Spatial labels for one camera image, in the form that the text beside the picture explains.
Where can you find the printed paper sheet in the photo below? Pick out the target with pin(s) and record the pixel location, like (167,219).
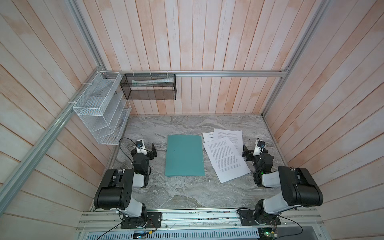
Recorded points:
(209,137)
(236,137)
(226,160)

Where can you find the green file folder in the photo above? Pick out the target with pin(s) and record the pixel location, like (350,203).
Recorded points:
(184,156)

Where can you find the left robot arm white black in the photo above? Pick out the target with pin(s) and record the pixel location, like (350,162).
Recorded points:
(115,190)

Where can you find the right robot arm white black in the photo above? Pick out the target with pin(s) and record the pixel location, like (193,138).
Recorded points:
(298,188)

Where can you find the papers in black basket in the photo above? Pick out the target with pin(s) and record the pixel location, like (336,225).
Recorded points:
(150,82)

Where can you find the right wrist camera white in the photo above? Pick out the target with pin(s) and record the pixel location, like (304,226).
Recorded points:
(259,148)

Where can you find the white wire mesh rack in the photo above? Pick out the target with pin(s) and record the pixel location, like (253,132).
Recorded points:
(102,109)

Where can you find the black mesh wall basket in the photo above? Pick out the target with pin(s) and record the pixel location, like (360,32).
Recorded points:
(148,93)

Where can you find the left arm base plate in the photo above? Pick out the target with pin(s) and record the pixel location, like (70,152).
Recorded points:
(148,220)

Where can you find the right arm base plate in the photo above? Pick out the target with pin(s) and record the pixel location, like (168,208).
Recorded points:
(250,217)

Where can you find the aluminium mounting rail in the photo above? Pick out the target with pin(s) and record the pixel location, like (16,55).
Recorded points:
(193,219)

